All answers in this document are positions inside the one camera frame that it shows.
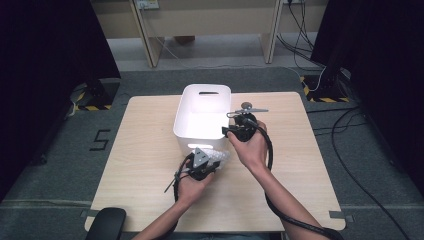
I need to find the black chair armrest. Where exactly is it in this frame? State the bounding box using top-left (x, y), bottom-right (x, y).
top-left (324, 227), bottom-right (345, 240)
top-left (85, 207), bottom-right (127, 240)

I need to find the black curtain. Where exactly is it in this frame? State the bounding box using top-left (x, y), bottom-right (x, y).
top-left (310, 0), bottom-right (424, 195)
top-left (0, 0), bottom-right (122, 202)

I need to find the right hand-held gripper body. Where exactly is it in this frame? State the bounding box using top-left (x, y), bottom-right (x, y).
top-left (222, 106), bottom-right (270, 143)

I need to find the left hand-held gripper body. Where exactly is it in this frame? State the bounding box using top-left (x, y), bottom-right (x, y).
top-left (175, 146), bottom-right (222, 182)

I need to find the bundle of black cables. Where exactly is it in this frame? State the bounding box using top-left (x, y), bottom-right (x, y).
top-left (275, 0), bottom-right (327, 72)

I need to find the white wall socket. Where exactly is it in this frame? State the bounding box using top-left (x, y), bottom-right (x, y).
top-left (135, 0), bottom-right (160, 10)

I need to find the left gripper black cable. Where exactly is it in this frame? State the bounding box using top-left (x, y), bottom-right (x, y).
top-left (163, 152), bottom-right (195, 203)

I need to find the person's right hand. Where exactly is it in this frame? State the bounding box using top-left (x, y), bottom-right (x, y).
top-left (226, 120), bottom-right (270, 175)

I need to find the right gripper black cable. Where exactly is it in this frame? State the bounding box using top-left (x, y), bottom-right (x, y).
top-left (245, 118), bottom-right (335, 240)

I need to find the beige wooden desk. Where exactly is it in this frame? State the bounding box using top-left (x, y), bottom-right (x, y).
top-left (90, 0), bottom-right (329, 69)

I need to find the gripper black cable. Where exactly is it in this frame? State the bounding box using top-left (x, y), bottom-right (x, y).
top-left (245, 118), bottom-right (335, 240)
top-left (163, 152), bottom-right (195, 203)

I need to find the white plastic bin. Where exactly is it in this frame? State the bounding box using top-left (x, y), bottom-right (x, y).
top-left (172, 83), bottom-right (233, 158)

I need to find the long black floor cable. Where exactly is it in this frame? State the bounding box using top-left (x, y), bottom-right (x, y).
top-left (330, 106), bottom-right (412, 240)

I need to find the person's left hand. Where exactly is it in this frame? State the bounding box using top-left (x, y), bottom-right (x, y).
top-left (176, 171), bottom-right (216, 210)

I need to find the black stand base striped tape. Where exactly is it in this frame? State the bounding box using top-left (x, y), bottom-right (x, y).
top-left (75, 77), bottom-right (121, 112)
top-left (299, 67), bottom-right (352, 104)

